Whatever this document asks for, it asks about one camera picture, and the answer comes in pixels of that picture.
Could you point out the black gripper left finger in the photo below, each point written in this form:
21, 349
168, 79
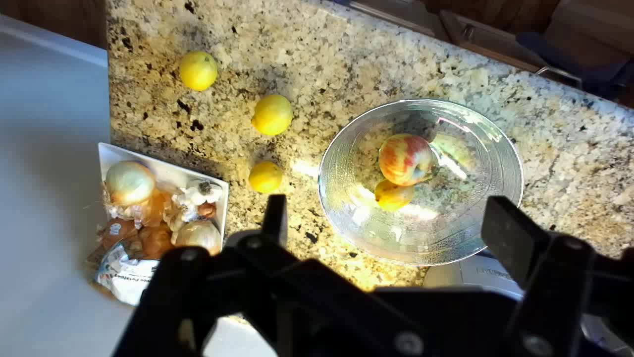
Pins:
265, 303

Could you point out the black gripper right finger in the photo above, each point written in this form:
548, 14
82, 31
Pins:
556, 283

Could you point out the lemon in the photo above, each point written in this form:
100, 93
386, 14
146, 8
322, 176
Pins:
267, 176
391, 196
197, 69
273, 115

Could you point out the clear glass bowl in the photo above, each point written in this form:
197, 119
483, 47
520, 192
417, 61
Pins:
477, 144

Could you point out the lemon inside bowl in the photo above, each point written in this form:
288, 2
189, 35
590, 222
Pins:
391, 196

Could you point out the orange brown onion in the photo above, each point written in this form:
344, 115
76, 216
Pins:
160, 218

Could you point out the blue white plastic bag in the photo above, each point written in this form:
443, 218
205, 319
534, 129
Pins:
126, 275

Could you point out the dark brown vegetable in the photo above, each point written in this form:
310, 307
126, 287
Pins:
114, 234

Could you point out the white rectangular plate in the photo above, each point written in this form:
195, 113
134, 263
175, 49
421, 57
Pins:
166, 168

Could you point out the large pale onion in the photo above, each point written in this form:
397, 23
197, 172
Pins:
130, 182

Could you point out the red yellow apple with sticker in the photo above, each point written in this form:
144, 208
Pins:
405, 158

